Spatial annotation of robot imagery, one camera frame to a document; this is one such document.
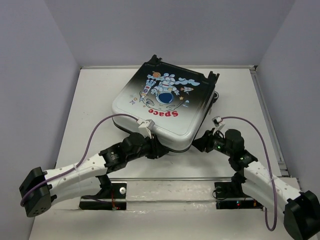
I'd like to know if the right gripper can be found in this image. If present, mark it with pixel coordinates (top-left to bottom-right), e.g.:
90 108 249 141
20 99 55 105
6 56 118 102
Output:
189 127 233 157

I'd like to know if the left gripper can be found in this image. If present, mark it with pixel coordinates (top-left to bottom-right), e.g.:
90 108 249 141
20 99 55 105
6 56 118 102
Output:
126 133 169 162

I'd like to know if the black and white suitcase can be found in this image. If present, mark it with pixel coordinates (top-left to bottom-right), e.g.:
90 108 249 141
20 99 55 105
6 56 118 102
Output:
111 55 220 153

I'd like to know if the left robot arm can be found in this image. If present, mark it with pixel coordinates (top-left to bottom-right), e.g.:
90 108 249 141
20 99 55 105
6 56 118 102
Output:
19 132 169 218

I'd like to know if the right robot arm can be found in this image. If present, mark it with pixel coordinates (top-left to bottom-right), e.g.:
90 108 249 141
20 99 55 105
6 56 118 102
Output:
192 129 320 240

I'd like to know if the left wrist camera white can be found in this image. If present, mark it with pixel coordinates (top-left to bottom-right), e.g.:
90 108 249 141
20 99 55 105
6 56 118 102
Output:
136 118 155 139

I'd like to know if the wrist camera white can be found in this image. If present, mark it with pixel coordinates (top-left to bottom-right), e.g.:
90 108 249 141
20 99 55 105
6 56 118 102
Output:
136 118 155 139
212 116 225 134

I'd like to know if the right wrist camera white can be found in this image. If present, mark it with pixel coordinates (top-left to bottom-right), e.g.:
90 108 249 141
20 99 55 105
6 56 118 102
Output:
212 116 225 134

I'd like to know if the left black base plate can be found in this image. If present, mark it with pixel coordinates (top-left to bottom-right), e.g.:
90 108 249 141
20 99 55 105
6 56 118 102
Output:
78 181 127 211

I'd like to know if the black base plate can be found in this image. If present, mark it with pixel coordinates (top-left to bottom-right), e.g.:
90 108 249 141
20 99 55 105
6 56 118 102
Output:
78 181 127 211
212 181 264 210

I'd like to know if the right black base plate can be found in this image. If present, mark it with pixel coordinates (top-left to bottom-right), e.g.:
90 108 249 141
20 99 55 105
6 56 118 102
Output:
212 181 264 210

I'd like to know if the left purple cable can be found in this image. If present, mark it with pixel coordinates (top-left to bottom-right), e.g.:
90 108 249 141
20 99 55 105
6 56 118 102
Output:
20 113 141 207

